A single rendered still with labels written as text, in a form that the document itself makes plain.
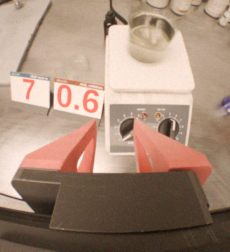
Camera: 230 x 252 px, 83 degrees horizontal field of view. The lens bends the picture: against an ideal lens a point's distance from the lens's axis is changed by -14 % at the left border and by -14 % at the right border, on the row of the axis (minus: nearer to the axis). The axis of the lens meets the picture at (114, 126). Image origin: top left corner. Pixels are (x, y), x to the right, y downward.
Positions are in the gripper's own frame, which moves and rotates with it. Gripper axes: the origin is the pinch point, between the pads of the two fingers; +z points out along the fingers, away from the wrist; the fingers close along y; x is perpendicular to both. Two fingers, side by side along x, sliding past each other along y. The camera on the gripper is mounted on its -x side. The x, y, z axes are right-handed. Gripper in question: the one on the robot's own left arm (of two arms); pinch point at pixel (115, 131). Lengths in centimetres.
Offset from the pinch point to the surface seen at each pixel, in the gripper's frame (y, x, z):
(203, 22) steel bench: -24.9, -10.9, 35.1
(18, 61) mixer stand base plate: 21.7, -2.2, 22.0
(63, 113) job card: 9.3, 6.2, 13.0
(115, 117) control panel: -0.1, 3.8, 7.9
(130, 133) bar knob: -2.0, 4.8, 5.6
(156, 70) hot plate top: -5.6, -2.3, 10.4
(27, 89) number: 16.5, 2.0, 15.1
